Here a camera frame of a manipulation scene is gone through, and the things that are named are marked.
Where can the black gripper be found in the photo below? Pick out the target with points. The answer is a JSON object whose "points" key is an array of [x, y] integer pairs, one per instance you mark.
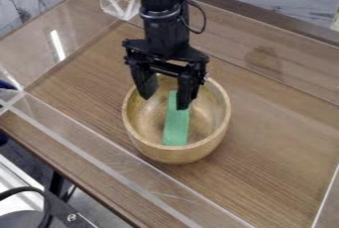
{"points": [[165, 52]]}

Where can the grey metal base plate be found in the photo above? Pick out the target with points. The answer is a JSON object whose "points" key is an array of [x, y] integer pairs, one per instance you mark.
{"points": [[57, 209]]}

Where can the clear acrylic corner bracket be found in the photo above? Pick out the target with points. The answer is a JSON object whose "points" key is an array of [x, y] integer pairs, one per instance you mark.
{"points": [[122, 9]]}

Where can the black table leg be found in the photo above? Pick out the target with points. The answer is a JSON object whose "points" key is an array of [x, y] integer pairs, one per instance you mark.
{"points": [[57, 184]]}

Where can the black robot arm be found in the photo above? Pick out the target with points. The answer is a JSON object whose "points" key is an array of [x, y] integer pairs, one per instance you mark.
{"points": [[169, 8]]}

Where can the green rectangular block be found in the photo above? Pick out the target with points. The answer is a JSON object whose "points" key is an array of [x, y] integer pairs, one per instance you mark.
{"points": [[177, 123]]}

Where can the blue object at edge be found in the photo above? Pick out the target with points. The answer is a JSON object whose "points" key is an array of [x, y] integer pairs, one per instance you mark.
{"points": [[6, 85]]}

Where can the brown wooden bowl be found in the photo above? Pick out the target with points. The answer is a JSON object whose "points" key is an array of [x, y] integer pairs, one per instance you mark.
{"points": [[210, 115]]}

